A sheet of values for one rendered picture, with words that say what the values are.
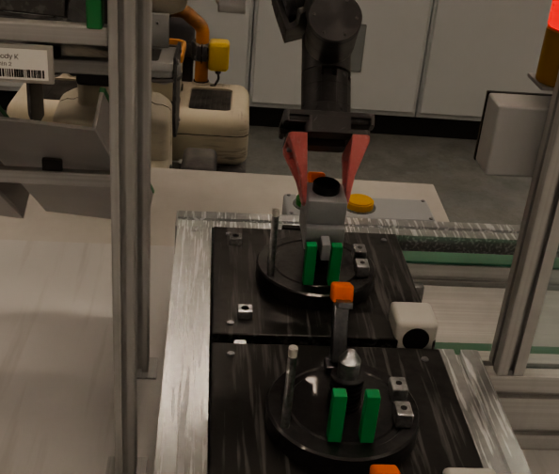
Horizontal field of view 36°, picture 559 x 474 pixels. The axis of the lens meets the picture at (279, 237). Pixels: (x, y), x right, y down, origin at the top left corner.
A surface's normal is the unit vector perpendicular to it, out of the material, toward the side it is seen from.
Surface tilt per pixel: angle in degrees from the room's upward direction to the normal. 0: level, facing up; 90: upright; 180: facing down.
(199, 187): 0
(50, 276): 0
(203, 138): 90
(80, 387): 0
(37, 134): 135
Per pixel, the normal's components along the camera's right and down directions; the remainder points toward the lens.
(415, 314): 0.07, -0.88
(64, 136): -0.14, 0.95
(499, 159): 0.06, 0.48
